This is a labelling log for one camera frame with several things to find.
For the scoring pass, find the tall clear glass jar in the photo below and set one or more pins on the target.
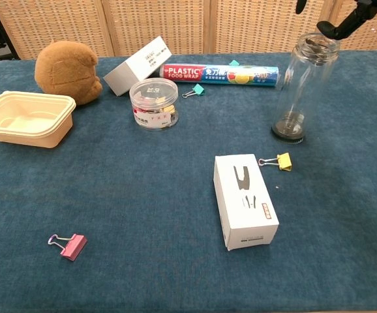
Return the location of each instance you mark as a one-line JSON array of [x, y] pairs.
[[306, 88]]

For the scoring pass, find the wicker folding screen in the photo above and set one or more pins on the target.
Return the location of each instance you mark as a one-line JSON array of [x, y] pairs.
[[188, 26]]

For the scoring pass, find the teal binder clip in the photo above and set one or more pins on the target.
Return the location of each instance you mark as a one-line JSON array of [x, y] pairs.
[[233, 63], [197, 89]]

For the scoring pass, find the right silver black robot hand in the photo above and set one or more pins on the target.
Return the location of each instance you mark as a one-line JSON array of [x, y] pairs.
[[355, 19]]

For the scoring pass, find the white box with text label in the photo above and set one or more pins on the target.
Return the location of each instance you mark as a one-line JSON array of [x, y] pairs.
[[133, 70]]

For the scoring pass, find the pink binder clip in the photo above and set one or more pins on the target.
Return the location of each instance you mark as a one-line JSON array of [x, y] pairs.
[[74, 247]]

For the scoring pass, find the brown plush toy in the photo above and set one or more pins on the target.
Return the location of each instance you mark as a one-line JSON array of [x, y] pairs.
[[64, 71]]

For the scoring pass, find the small metal lid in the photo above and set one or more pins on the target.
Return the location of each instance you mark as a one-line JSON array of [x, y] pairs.
[[315, 42]]

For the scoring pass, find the plastic food wrap roll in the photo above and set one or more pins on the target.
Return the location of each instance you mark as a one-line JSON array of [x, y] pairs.
[[218, 75]]

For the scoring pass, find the clear round jar of clips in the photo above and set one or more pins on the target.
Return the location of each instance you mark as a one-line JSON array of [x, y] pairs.
[[154, 104]]

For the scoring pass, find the beige plastic food container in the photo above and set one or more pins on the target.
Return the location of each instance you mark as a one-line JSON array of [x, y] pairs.
[[22, 120]]

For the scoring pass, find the blue tablecloth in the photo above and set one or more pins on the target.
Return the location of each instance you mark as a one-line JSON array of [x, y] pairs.
[[126, 195]]

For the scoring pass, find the yellow binder clip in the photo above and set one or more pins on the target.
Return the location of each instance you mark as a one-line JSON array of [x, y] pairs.
[[285, 161]]

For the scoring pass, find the white box with stapler print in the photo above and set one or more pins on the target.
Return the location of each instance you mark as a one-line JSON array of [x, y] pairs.
[[244, 202]]

